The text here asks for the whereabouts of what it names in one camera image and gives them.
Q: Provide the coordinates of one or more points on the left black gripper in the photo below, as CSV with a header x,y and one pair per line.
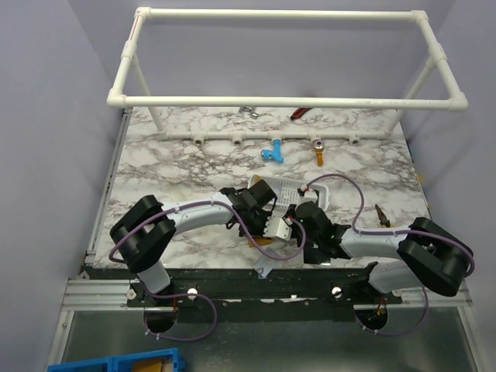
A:
x,y
264,217

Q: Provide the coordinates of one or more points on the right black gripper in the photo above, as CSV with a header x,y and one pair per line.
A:
x,y
291,211

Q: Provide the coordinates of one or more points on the white plastic basket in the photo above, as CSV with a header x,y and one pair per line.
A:
x,y
290,191

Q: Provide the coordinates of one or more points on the tan leather card holder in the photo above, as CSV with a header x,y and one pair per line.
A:
x,y
260,241

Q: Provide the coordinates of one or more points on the white credit card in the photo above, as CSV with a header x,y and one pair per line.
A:
x,y
264,265

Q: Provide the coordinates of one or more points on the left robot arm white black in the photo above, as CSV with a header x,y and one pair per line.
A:
x,y
143,233

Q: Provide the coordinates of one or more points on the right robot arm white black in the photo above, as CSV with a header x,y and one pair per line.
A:
x,y
422,254

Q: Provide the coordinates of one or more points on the blue pipe valve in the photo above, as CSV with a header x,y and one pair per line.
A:
x,y
274,154

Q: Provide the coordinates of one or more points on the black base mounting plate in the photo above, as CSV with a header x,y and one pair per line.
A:
x,y
241,295

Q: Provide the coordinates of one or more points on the gold pipe valve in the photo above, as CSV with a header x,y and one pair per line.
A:
x,y
318,147

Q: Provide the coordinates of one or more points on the metal clamp fitting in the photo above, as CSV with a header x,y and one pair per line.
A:
x,y
250,111

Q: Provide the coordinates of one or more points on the blue plastic bin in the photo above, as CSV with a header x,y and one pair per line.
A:
x,y
123,362

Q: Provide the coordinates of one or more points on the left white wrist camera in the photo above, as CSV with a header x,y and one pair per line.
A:
x,y
277,228

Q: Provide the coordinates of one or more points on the yellow handled pliers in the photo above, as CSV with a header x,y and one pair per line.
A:
x,y
385,222

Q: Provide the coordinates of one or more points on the red handled tool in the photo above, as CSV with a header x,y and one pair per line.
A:
x,y
297,114

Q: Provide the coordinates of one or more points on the white PVC pipe frame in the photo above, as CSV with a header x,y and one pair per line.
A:
x,y
435,89

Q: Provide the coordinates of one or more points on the aluminium rail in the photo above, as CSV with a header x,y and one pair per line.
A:
x,y
95,295

